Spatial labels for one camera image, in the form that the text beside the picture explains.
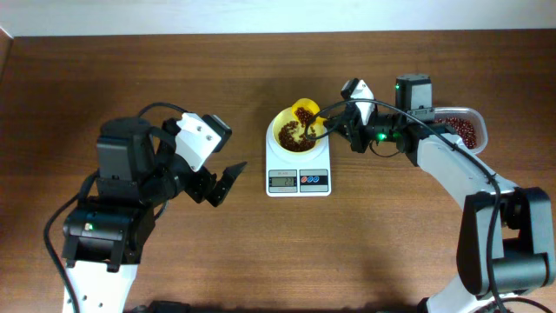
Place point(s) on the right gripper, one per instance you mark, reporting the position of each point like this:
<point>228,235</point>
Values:
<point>352,123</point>

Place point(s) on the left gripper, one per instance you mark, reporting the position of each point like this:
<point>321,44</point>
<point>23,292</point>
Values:
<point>199,191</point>

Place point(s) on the yellow measuring scoop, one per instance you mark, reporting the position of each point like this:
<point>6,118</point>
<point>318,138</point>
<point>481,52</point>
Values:
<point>304,110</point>

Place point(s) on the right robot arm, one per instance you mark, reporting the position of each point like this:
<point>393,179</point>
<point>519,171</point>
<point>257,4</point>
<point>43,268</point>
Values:
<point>506,244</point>

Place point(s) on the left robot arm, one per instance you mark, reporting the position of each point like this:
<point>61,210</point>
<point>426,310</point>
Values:
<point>140,168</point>

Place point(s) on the yellow plastic bowl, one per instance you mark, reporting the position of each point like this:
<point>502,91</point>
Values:
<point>289,135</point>

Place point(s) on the white digital kitchen scale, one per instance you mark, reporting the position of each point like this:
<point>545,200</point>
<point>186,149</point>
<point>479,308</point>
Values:
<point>297,175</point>

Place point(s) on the red adzuki beans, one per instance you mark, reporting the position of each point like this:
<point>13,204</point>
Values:
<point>463,128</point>

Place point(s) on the clear plastic container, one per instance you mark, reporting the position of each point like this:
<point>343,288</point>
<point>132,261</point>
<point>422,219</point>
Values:
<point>471,115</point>

